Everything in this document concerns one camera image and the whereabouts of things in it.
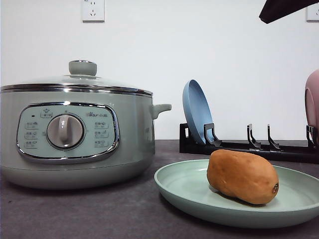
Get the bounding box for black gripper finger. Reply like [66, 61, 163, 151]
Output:
[259, 0, 319, 24]

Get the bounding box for brown potato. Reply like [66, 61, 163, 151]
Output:
[207, 149, 280, 205]

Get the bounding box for green plate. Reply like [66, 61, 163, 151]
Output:
[154, 159, 319, 229]

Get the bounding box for glass steamer lid green knob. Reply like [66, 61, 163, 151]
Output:
[65, 60, 101, 79]

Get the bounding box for pink plate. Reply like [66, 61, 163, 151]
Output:
[305, 69, 319, 145]

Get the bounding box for blue plate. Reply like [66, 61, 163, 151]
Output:
[182, 80, 213, 144]

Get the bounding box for light green electric steamer pot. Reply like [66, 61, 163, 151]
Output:
[0, 90, 172, 189]

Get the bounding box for black dish rack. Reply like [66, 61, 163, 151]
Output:
[179, 123, 319, 163]

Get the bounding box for white wall socket right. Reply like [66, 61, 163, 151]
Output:
[302, 2, 319, 23]

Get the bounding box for white wall socket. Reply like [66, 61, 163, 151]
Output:
[82, 0, 105, 24]
[302, 2, 319, 23]

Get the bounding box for white wall socket left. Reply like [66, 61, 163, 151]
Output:
[82, 0, 105, 24]

